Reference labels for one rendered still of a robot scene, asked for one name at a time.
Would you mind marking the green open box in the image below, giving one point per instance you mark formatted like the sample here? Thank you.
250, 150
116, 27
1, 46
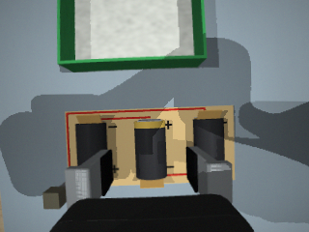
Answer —
121, 35

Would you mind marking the black battery with gold top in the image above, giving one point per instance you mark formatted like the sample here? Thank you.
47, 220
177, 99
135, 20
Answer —
150, 150
90, 139
208, 135

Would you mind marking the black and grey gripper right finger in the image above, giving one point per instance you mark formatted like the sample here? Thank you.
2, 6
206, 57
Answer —
208, 175

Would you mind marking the tan battery holder board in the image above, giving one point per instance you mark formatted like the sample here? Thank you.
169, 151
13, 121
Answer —
120, 139

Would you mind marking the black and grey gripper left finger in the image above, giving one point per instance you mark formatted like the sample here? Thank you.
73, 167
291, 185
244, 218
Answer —
91, 179

